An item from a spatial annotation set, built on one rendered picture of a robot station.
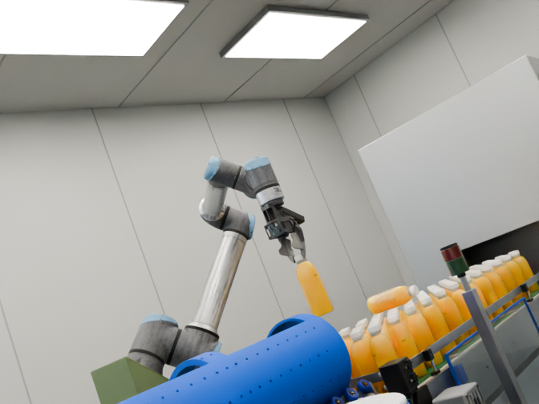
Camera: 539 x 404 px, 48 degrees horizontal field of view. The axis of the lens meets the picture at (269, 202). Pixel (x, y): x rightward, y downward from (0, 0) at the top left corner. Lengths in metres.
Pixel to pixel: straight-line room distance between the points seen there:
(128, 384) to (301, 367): 0.85
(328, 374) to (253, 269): 3.80
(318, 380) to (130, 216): 3.50
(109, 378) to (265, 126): 4.32
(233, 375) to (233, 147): 4.55
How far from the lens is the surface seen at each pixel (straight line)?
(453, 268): 2.08
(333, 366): 1.78
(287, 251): 2.06
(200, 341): 2.50
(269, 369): 1.60
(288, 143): 6.45
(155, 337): 2.49
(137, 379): 2.31
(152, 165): 5.33
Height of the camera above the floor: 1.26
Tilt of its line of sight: 10 degrees up
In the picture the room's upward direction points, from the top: 22 degrees counter-clockwise
